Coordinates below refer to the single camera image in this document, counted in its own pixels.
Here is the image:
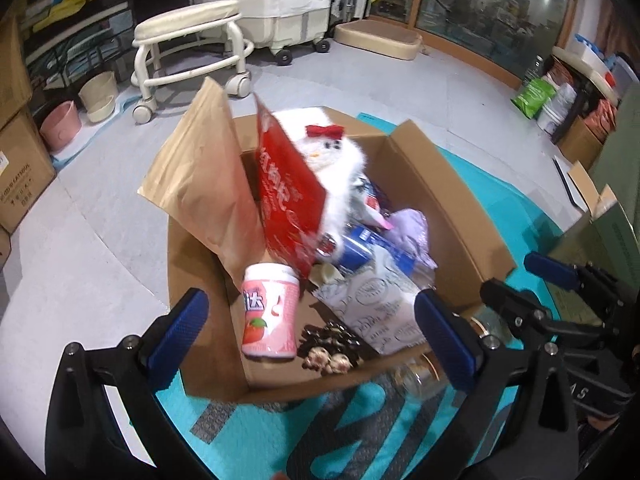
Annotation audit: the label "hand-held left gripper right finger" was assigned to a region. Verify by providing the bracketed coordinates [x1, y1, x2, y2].
[287, 287, 581, 480]

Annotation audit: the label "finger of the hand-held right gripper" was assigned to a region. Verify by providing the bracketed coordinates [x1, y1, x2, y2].
[479, 277, 608, 356]
[524, 251, 626, 311]

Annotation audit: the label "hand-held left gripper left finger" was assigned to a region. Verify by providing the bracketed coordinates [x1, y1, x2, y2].
[52, 287, 211, 480]

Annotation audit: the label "clear jar brown label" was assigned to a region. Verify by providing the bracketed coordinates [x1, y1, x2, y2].
[392, 307, 511, 402]

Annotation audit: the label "pink gum bottle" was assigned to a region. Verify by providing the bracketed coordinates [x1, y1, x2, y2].
[241, 262, 302, 361]

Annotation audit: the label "purple drawstring pouch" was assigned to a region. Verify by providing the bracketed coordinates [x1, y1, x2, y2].
[387, 209, 438, 268]

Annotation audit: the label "clear jar blue label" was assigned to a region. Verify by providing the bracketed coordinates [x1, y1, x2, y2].
[335, 225, 436, 286]

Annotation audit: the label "green printed cardboard box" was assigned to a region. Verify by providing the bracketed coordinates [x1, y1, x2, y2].
[547, 160, 640, 321]

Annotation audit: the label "white patterned snack packet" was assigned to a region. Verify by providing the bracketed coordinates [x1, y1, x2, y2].
[312, 252, 431, 356]

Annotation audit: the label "teal floor mat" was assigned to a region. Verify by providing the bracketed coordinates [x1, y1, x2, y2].
[155, 110, 601, 480]

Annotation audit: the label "small brown cardboard box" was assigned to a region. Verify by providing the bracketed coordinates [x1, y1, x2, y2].
[557, 115, 606, 171]

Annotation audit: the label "brown paper bag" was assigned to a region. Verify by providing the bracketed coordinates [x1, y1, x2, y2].
[137, 77, 266, 286]

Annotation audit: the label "white pink snack packet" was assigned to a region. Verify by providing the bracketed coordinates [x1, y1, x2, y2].
[357, 175, 396, 233]

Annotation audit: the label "white plastic bag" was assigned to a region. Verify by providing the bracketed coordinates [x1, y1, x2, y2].
[537, 82, 576, 133]

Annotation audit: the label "red packaging bags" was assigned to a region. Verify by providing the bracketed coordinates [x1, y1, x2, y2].
[585, 99, 618, 136]

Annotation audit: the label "red snack packet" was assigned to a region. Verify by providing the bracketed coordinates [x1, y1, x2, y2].
[252, 92, 328, 281]

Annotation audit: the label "green plastic bag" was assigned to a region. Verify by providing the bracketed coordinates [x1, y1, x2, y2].
[511, 77, 558, 120]

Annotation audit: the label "white plush cat glove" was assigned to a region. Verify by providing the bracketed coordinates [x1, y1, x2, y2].
[272, 110, 373, 261]

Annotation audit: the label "white storage box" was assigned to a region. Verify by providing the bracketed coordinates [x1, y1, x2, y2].
[572, 32, 640, 91]

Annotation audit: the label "black print cardboard box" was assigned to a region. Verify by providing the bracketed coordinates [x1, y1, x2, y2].
[0, 107, 57, 236]

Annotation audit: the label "pink plastic bowl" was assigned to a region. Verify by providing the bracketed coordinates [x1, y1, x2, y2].
[39, 100, 82, 151]

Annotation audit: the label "beige plastic bowl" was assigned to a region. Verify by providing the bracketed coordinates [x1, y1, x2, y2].
[79, 71, 120, 123]

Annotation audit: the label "beige tray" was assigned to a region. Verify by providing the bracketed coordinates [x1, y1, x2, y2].
[334, 17, 423, 61]

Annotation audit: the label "black shelf rack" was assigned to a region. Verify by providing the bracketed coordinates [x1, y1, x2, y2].
[20, 0, 196, 86]

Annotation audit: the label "green logo cardboard box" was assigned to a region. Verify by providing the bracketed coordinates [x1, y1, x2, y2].
[0, 15, 33, 131]

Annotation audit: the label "white wheeled stool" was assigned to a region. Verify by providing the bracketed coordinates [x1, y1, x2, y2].
[131, 0, 253, 125]

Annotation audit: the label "yellow cloth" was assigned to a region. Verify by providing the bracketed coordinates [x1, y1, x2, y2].
[45, 0, 121, 21]

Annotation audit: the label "white covered cart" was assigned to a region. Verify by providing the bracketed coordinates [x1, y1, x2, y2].
[192, 0, 336, 66]

